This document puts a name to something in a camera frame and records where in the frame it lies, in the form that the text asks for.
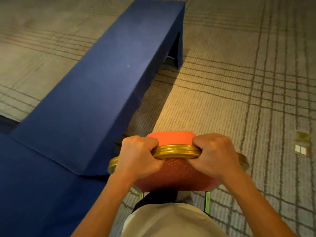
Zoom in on person's left hand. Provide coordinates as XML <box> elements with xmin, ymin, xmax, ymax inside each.
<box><xmin>112</xmin><ymin>135</ymin><xmax>166</xmax><ymax>183</ymax></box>

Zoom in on person's light shirt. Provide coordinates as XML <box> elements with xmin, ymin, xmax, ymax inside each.
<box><xmin>122</xmin><ymin>203</ymin><xmax>229</xmax><ymax>237</ymax></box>

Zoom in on blue cloth-covered table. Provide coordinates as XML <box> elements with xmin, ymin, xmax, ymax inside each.
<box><xmin>10</xmin><ymin>0</ymin><xmax>186</xmax><ymax>176</ymax></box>
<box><xmin>0</xmin><ymin>115</ymin><xmax>110</xmax><ymax>237</ymax></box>

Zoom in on brass floor outlet box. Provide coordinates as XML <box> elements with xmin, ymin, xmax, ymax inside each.
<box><xmin>293</xmin><ymin>130</ymin><xmax>312</xmax><ymax>157</ymax></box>

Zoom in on person's right hand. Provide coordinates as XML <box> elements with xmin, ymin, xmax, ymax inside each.
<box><xmin>186</xmin><ymin>133</ymin><xmax>244</xmax><ymax>182</ymax></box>

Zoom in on person's dark trousers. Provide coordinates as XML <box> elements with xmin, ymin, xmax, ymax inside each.
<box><xmin>132</xmin><ymin>191</ymin><xmax>179</xmax><ymax>213</ymax></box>

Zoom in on person's left forearm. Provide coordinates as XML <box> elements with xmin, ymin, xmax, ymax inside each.
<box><xmin>71</xmin><ymin>171</ymin><xmax>141</xmax><ymax>237</ymax></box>

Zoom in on red gold-framed banquet chair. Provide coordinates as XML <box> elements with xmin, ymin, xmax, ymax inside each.
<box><xmin>108</xmin><ymin>131</ymin><xmax>249</xmax><ymax>214</ymax></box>

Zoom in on person's right forearm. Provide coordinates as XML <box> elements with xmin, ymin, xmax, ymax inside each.
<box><xmin>221</xmin><ymin>168</ymin><xmax>298</xmax><ymax>237</ymax></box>

